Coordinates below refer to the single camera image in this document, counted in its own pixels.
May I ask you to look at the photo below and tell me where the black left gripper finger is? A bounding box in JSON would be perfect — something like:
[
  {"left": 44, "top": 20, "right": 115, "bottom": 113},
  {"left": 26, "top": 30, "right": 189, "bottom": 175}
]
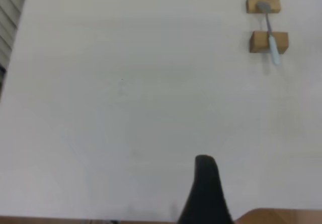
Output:
[{"left": 176, "top": 155, "right": 236, "bottom": 224}]

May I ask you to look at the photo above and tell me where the spoon with light blue handle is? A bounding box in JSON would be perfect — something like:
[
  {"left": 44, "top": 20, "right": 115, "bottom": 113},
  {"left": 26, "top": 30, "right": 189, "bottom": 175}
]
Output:
[{"left": 256, "top": 1, "right": 281, "bottom": 66}]

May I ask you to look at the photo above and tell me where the arched wooden block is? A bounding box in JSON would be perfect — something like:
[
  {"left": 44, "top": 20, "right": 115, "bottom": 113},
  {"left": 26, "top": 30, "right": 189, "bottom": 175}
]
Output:
[{"left": 249, "top": 31, "right": 289, "bottom": 54}]

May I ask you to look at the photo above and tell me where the flat rectangular wooden block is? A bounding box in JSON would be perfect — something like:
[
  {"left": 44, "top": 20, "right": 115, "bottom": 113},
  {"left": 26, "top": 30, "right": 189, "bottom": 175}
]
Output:
[{"left": 246, "top": 0, "right": 281, "bottom": 15}]

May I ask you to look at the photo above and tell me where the white slatted window blind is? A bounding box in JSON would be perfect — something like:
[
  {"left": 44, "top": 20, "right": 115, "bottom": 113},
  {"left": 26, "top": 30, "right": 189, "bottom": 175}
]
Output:
[{"left": 0, "top": 0, "right": 30, "bottom": 70}]

